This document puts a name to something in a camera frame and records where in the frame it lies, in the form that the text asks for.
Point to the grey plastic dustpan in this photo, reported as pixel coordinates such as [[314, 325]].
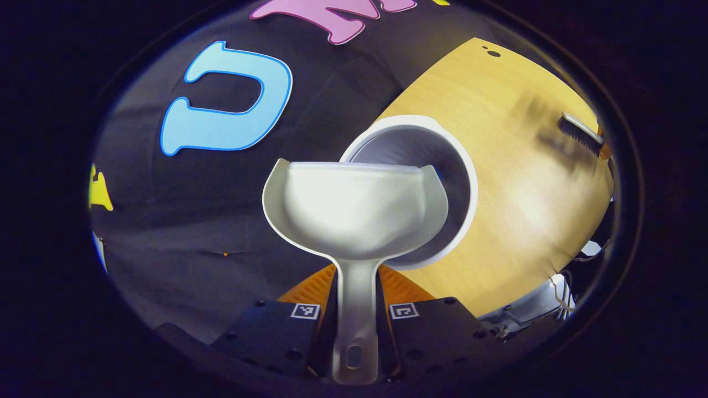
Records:
[[354, 210]]

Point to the small grey broom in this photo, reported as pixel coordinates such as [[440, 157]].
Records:
[[578, 132]]

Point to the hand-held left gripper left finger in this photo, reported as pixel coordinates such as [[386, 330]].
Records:
[[265, 331]]

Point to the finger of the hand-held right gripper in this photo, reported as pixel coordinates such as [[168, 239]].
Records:
[[605, 145]]

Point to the grey plastic garbage bin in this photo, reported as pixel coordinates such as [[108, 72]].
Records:
[[453, 221]]

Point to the grey metal desk frame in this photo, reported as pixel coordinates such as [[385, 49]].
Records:
[[525, 312]]

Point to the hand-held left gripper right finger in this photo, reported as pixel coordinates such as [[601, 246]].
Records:
[[431, 331]]

